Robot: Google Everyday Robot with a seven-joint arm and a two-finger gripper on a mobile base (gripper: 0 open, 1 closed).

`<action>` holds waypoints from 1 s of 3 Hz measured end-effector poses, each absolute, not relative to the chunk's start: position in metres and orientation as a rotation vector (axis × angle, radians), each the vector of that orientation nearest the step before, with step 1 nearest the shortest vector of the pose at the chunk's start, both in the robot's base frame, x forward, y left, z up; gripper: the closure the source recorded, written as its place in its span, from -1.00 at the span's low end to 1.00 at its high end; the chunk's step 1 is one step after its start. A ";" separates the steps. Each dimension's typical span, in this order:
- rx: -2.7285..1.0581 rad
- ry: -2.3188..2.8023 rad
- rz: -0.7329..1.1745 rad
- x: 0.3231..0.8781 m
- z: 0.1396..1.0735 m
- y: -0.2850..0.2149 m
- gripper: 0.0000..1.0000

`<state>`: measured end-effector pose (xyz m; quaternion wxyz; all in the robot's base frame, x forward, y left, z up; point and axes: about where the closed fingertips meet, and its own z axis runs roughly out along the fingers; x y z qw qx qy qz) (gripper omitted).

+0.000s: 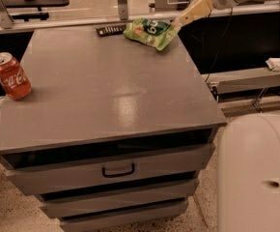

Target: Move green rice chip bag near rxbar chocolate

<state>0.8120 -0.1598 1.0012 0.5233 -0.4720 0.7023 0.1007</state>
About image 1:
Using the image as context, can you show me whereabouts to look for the black drawer handle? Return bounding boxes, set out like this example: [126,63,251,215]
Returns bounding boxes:
[101,163,135,179]

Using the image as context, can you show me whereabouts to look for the top grey drawer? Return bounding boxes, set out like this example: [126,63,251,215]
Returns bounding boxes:
[7,143,215,195]

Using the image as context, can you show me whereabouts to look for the black background table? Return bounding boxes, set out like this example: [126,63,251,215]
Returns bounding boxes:
[2,0,70,21]

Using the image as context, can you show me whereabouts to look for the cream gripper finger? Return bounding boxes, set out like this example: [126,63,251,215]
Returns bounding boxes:
[172,9,199,28]

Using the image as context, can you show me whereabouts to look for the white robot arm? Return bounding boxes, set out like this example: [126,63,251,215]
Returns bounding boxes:
[176,0,280,232]

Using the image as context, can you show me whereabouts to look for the green rice chip bag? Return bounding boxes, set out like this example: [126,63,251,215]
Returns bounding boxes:
[124,17,181,51]

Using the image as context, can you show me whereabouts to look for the grey drawer cabinet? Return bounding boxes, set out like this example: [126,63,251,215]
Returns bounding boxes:
[0,26,225,223]

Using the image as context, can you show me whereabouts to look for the grey drawer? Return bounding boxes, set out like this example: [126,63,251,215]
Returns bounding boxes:
[7,143,215,195]
[60,199,188,232]
[40,178,199,218]

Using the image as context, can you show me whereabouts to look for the red coca-cola can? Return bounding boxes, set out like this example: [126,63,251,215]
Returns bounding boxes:
[0,52,31,101]

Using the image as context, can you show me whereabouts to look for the middle grey drawer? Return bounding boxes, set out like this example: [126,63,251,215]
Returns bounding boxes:
[40,178,199,218]

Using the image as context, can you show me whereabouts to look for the black hanging cable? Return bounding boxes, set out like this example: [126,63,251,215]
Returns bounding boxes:
[204,7,235,84]

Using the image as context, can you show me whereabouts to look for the grey low shelf beam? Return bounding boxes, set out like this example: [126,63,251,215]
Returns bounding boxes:
[202,68,280,94]

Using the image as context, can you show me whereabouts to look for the grey metal rail frame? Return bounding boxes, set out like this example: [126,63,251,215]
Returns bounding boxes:
[0,0,280,34]

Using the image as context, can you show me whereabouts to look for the bottom grey drawer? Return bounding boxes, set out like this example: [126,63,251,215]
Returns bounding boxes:
[60,199,188,232]

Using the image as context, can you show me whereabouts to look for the black rxbar chocolate bar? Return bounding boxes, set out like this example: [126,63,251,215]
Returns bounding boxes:
[96,24,126,37]

